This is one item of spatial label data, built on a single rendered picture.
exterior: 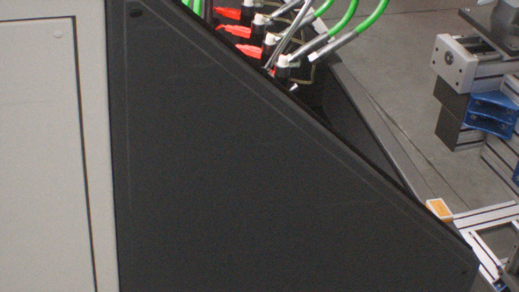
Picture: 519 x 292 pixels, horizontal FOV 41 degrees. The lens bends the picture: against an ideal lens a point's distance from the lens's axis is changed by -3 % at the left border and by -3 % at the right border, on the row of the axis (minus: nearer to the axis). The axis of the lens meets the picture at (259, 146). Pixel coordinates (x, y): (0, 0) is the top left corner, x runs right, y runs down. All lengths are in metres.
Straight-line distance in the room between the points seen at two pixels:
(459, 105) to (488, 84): 0.09
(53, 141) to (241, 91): 0.22
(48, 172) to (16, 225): 0.09
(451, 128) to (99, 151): 1.16
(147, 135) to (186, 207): 0.13
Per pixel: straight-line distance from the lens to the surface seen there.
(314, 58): 1.23
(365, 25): 1.24
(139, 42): 0.75
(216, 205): 0.90
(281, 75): 1.22
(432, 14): 4.37
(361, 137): 1.49
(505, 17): 1.76
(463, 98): 1.77
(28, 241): 0.91
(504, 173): 1.83
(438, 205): 1.27
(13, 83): 0.77
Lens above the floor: 1.74
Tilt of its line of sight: 36 degrees down
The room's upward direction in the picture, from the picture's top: 6 degrees clockwise
